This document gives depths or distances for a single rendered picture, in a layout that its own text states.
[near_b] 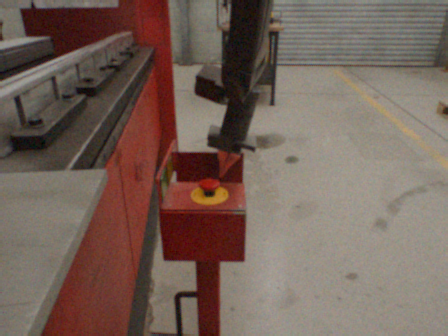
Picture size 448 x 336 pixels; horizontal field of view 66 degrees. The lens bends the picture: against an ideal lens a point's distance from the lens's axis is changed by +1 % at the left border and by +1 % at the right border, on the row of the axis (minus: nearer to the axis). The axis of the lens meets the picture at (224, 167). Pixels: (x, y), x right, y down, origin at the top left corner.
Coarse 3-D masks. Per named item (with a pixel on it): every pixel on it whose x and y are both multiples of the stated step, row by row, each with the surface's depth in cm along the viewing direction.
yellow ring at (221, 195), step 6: (192, 192) 66; (198, 192) 66; (216, 192) 66; (222, 192) 66; (192, 198) 64; (198, 198) 64; (204, 198) 64; (210, 198) 64; (216, 198) 64; (222, 198) 64; (204, 204) 62; (210, 204) 62
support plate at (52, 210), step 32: (0, 192) 22; (32, 192) 22; (64, 192) 22; (96, 192) 22; (0, 224) 19; (32, 224) 19; (64, 224) 19; (0, 256) 16; (32, 256) 16; (64, 256) 16; (0, 288) 14; (32, 288) 14; (0, 320) 13; (32, 320) 13
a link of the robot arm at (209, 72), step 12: (204, 72) 66; (216, 72) 65; (204, 84) 67; (216, 84) 64; (228, 84) 58; (240, 84) 58; (204, 96) 68; (216, 96) 67; (228, 96) 62; (240, 96) 60
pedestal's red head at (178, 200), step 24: (192, 168) 79; (216, 168) 79; (240, 168) 79; (168, 192) 66; (240, 192) 66; (168, 216) 61; (192, 216) 61; (216, 216) 61; (240, 216) 61; (168, 240) 64; (192, 240) 64; (216, 240) 63; (240, 240) 63
